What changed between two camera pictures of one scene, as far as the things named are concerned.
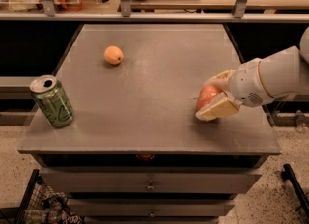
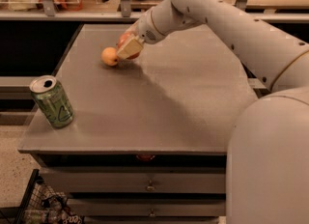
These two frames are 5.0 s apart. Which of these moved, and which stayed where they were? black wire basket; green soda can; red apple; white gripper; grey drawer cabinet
Moved: red apple; white gripper
Stayed: grey drawer cabinet; green soda can; black wire basket
